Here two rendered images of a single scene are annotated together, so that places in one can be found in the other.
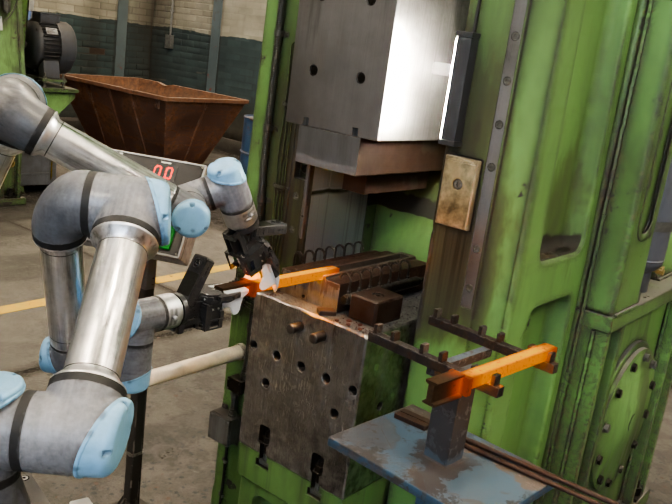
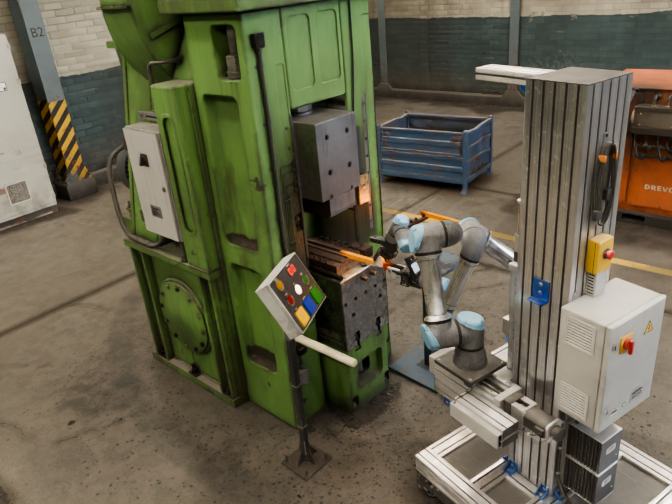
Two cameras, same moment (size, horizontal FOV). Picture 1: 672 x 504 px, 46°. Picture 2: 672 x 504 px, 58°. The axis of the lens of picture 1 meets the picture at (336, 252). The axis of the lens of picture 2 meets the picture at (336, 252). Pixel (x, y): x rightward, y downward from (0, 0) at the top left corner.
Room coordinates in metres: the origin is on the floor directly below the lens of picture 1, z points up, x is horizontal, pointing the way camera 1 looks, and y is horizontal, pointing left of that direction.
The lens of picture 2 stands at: (1.69, 3.01, 2.43)
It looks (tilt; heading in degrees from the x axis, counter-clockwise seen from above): 25 degrees down; 277
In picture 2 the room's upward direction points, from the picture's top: 6 degrees counter-clockwise
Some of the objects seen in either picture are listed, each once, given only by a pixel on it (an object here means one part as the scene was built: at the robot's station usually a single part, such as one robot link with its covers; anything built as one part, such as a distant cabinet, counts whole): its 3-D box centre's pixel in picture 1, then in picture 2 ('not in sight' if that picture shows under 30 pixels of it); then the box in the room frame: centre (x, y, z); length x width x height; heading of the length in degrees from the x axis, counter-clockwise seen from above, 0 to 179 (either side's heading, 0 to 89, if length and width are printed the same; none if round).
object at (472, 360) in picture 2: not in sight; (470, 351); (1.42, 0.79, 0.87); 0.15 x 0.15 x 0.10
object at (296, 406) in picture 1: (362, 368); (330, 290); (2.14, -0.12, 0.69); 0.56 x 0.38 x 0.45; 143
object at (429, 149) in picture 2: not in sight; (434, 149); (1.29, -4.10, 0.36); 1.20 x 0.80 x 0.72; 150
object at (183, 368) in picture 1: (184, 368); (323, 349); (2.14, 0.39, 0.62); 0.44 x 0.05 x 0.05; 143
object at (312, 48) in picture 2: not in sight; (284, 52); (2.26, -0.20, 2.06); 0.44 x 0.41 x 0.47; 143
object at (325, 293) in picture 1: (357, 275); (320, 254); (2.17, -0.07, 0.96); 0.42 x 0.20 x 0.09; 143
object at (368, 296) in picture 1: (376, 306); (360, 250); (1.94, -0.12, 0.95); 0.12 x 0.08 x 0.06; 143
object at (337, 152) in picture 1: (375, 148); (314, 195); (2.17, -0.07, 1.32); 0.42 x 0.20 x 0.10; 143
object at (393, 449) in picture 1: (442, 460); (428, 265); (1.55, -0.28, 0.75); 0.40 x 0.30 x 0.02; 49
